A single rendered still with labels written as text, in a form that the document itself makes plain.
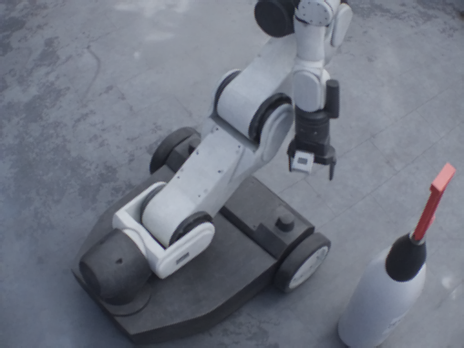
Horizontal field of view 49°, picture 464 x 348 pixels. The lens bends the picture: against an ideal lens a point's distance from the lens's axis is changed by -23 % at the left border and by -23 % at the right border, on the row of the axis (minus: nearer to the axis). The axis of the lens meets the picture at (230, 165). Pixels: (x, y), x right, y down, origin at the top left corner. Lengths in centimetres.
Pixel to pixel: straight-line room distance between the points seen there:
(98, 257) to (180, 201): 28
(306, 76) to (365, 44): 133
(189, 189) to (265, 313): 47
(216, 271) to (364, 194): 64
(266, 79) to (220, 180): 27
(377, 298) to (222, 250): 52
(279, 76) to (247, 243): 48
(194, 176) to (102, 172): 61
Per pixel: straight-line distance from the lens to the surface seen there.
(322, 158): 154
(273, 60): 155
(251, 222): 176
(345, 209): 205
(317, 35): 135
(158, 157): 193
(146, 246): 155
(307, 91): 140
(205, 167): 159
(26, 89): 256
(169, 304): 165
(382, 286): 145
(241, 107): 153
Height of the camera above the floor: 166
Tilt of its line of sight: 52 degrees down
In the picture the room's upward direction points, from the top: 1 degrees clockwise
